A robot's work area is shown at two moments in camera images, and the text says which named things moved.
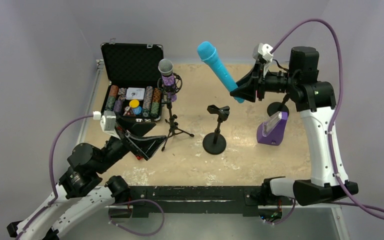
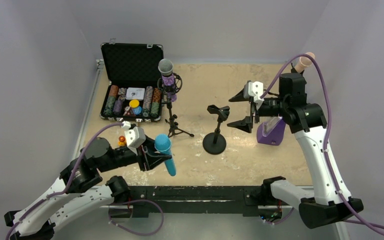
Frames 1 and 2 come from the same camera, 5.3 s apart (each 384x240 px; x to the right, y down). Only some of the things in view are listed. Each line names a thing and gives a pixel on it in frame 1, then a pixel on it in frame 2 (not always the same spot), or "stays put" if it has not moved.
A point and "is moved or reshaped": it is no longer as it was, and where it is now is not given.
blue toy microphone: x=207 y=52 -> x=162 y=144
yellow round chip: x=134 y=103 stays put
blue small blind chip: x=138 y=110 stays put
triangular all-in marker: x=129 y=112 stays put
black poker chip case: x=132 y=89 stays put
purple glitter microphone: x=165 y=68 stays put
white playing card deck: x=135 y=93 stays put
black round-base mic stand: x=215 y=143 stays put
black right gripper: x=261 y=82 -> x=252 y=110
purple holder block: x=271 y=131 stays put
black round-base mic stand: x=275 y=107 is moved or reshaped
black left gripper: x=125 y=139 -> x=144 y=154
